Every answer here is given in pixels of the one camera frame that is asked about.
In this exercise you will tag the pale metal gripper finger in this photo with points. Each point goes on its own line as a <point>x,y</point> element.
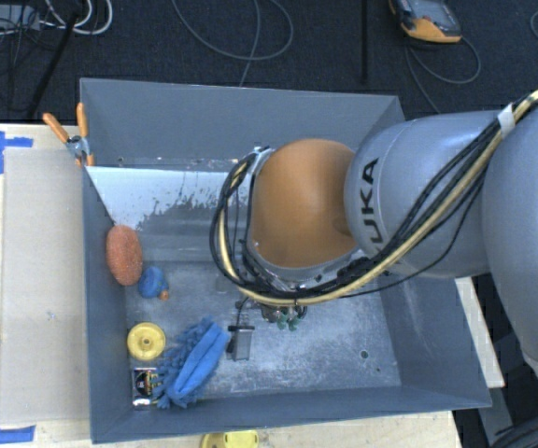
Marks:
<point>246,343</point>
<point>236,343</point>

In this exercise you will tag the blue fringed cloth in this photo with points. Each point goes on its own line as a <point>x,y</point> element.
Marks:
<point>196,367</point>

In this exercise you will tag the grey metal bin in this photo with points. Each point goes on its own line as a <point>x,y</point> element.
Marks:
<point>306,357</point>

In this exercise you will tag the yellow round disc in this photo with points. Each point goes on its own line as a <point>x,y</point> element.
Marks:
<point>146,341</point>

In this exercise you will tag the black printed packet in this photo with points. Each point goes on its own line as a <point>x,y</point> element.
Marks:
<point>144,383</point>

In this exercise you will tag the blue toy duck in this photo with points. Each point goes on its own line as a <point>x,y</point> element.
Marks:
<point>151,282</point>

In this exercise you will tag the orange oval scouring pad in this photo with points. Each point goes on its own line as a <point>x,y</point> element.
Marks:
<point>124,255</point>

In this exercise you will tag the pale flat board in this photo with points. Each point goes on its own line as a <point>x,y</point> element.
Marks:
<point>40,273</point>

